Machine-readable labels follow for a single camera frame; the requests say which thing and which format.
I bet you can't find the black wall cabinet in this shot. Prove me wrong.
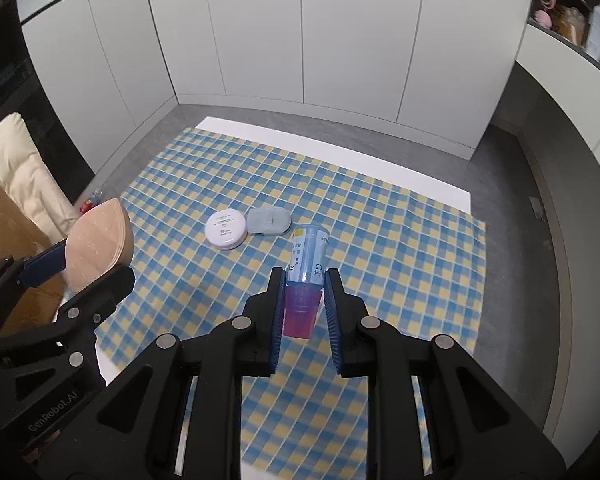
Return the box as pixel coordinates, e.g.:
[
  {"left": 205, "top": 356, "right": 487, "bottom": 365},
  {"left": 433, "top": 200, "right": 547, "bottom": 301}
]
[{"left": 0, "top": 0, "right": 94, "bottom": 202}]

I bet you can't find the cream padded chair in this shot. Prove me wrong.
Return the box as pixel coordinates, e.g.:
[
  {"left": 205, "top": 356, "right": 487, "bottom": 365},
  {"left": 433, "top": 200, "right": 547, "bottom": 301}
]
[{"left": 0, "top": 113, "right": 80, "bottom": 244}]

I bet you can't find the blue tube purple cap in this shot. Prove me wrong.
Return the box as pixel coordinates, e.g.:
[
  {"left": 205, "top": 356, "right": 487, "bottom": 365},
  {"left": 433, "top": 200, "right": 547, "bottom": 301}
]
[{"left": 283, "top": 224, "right": 329, "bottom": 339}]

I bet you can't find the white curved counter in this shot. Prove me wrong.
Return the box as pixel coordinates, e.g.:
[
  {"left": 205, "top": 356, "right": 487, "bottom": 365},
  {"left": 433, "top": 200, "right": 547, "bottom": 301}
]
[{"left": 517, "top": 24, "right": 600, "bottom": 164}]

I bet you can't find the blue yellow checkered cloth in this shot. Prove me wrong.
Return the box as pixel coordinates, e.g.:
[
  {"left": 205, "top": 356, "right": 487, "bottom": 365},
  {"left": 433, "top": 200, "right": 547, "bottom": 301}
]
[{"left": 97, "top": 128, "right": 486, "bottom": 479}]

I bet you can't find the white round compact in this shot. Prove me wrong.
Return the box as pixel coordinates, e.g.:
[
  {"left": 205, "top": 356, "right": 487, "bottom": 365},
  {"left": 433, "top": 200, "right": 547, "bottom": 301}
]
[{"left": 204, "top": 208, "right": 247, "bottom": 250}]

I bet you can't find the small bottle on floor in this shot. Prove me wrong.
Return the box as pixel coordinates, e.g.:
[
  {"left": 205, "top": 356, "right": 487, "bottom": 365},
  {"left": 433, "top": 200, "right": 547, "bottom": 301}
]
[{"left": 79, "top": 188, "right": 104, "bottom": 214}]

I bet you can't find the brown cardboard box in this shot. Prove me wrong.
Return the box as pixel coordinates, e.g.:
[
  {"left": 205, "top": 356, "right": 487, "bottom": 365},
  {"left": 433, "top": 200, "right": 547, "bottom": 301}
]
[{"left": 0, "top": 181, "right": 74, "bottom": 338}]

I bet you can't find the white bottle on shelf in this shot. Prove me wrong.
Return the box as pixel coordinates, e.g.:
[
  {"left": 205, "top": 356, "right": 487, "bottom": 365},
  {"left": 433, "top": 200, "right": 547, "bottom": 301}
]
[{"left": 584, "top": 3, "right": 600, "bottom": 62}]

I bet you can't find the white wardrobe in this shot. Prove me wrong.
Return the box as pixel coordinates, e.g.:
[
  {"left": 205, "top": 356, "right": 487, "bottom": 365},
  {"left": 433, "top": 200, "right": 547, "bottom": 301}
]
[{"left": 16, "top": 0, "right": 531, "bottom": 170}]

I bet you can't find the brown box on shelf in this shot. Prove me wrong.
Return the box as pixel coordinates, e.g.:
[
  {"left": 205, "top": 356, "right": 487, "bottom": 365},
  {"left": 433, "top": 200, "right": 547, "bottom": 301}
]
[{"left": 550, "top": 6, "right": 585, "bottom": 47}]

